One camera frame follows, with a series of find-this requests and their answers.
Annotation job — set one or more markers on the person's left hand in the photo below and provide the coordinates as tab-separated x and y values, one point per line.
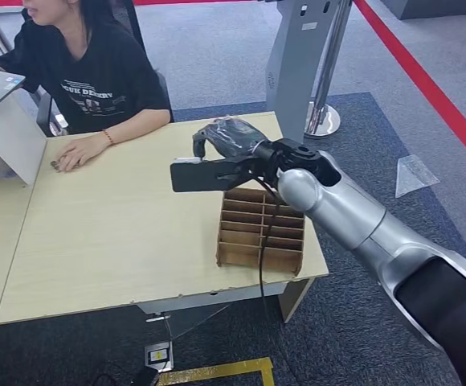
78	153

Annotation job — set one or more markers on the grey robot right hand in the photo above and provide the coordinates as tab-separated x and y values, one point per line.
233	137

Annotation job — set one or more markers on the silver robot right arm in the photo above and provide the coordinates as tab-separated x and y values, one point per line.
361	218

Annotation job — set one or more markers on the person's left forearm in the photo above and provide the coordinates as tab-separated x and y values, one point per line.
140	125

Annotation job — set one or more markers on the person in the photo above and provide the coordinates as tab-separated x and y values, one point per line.
104	69

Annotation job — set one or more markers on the wooden slotted card rack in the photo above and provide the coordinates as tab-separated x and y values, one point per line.
249	240

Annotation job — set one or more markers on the small brown object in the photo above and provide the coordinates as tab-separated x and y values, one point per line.
54	165

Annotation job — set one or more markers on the black office chair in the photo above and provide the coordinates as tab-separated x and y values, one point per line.
164	85

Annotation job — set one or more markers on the grey kiosk stand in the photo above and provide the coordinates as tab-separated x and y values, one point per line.
293	69

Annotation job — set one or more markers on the red barrier belt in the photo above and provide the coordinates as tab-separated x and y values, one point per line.
426	80
197	1

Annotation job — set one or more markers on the grey floor socket box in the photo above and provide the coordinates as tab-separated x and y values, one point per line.
158	356

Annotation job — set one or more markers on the dark carpet mat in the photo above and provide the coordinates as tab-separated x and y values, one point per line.
337	330

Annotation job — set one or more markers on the clear plastic bag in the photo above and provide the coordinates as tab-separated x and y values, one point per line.
414	174

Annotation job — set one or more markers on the grey platform base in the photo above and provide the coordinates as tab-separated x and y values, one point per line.
433	8

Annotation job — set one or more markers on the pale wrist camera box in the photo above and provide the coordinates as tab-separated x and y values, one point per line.
186	160

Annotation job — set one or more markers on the chrome stanchion post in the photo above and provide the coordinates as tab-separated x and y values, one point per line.
322	114

